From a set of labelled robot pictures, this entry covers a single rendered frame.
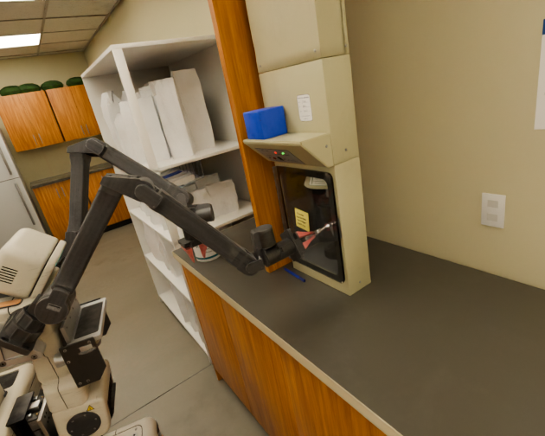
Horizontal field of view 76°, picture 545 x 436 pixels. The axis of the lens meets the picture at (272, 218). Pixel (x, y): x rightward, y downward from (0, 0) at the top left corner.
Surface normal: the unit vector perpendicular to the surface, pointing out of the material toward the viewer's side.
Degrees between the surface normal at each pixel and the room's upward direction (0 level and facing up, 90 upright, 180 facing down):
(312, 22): 90
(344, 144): 90
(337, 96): 90
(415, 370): 0
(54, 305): 87
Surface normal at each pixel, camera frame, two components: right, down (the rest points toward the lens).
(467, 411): -0.18, -0.92
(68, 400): 0.36, 0.28
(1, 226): 0.57, 0.19
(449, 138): -0.80, 0.35
